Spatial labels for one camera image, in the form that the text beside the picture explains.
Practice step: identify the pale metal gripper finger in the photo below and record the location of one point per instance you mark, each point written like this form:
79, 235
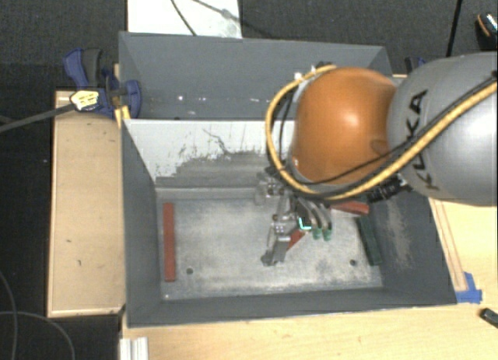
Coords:
269, 240
278, 247

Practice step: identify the grey metal bin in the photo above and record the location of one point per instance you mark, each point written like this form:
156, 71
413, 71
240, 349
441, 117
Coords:
233, 234

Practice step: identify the dark green flat block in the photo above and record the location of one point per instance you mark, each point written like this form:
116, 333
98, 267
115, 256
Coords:
370, 242

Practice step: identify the pale wood flat board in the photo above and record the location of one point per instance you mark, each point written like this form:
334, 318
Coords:
85, 214

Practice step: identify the black cylinder on white bracket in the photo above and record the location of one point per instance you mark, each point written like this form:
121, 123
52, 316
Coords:
386, 191

